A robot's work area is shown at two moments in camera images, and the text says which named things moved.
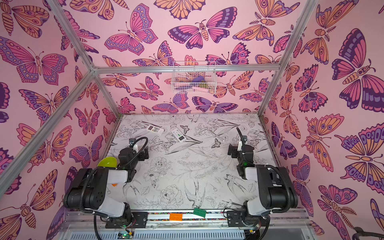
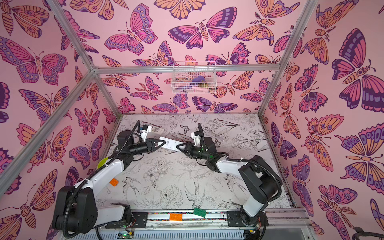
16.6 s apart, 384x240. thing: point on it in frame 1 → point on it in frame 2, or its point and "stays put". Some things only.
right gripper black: [235, 150] → [189, 150]
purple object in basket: [198, 79] stays put
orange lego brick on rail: [175, 217] stays put
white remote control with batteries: [178, 135] → [172, 144]
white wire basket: [194, 77] stays put
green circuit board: [125, 235] stays put
